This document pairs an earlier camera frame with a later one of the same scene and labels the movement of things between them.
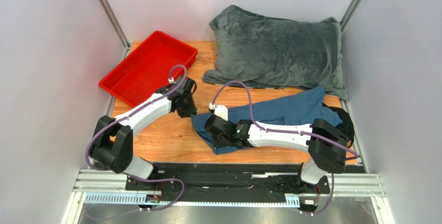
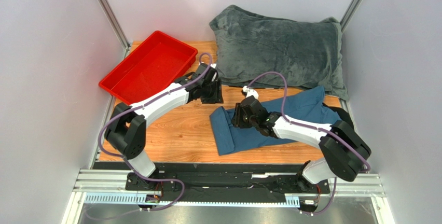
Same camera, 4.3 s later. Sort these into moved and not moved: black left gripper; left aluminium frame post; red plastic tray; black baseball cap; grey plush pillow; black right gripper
Moved: black left gripper; black right gripper
Not moved: left aluminium frame post; black baseball cap; red plastic tray; grey plush pillow
